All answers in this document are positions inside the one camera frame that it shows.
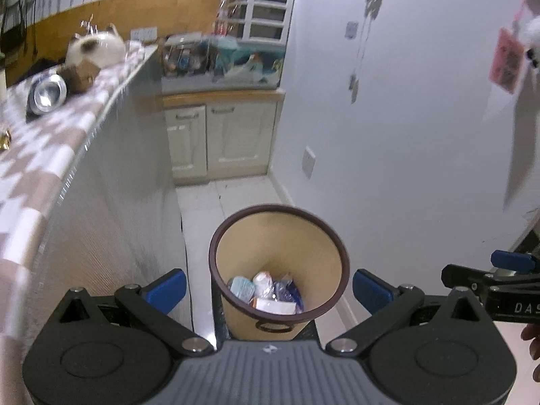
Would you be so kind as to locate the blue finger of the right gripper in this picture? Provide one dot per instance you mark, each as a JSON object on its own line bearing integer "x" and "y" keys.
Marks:
{"x": 523, "y": 263}
{"x": 454, "y": 276}

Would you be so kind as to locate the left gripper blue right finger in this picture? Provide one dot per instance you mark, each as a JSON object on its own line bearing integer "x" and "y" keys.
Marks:
{"x": 372, "y": 292}

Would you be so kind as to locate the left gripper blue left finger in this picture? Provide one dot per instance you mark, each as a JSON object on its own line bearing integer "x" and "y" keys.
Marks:
{"x": 167, "y": 291}

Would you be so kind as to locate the blue snack wrapper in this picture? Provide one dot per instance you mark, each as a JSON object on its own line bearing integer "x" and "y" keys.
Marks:
{"x": 242, "y": 288}

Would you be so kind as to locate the white plastic bag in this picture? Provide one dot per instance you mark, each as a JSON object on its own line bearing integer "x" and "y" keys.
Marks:
{"x": 263, "y": 286}

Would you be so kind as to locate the tan round trash bin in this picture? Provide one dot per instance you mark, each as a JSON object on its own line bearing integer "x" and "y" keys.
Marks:
{"x": 280, "y": 240}

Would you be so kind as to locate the person right hand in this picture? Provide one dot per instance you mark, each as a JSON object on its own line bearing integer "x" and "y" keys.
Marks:
{"x": 531, "y": 334}

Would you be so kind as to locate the purple plastic wrapper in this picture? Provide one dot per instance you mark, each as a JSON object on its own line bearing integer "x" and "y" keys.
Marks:
{"x": 285, "y": 290}

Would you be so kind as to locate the cream lower cabinet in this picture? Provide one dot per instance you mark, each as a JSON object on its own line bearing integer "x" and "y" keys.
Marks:
{"x": 221, "y": 134}

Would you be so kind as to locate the pink paper tag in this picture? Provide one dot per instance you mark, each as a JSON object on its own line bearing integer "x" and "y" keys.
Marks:
{"x": 507, "y": 60}

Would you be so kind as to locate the gold foil wrapper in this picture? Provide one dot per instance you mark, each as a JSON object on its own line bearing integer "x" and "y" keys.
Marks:
{"x": 5, "y": 140}

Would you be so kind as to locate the crushed blue soda can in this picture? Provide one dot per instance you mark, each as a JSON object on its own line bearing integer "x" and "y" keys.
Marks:
{"x": 47, "y": 94}

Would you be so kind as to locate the brown cardboard piece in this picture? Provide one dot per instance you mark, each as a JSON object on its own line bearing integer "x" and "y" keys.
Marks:
{"x": 80, "y": 77}

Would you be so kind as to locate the glass fish tank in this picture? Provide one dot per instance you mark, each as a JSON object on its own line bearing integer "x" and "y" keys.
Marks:
{"x": 194, "y": 62}

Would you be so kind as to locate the cream cat teapot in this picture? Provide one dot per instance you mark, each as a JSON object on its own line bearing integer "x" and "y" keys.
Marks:
{"x": 103, "y": 48}

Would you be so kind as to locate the white drawer organizer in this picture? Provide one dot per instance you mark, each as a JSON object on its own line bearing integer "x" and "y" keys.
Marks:
{"x": 263, "y": 21}

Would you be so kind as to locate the white wall socket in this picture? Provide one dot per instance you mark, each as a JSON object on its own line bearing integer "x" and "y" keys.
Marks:
{"x": 308, "y": 162}

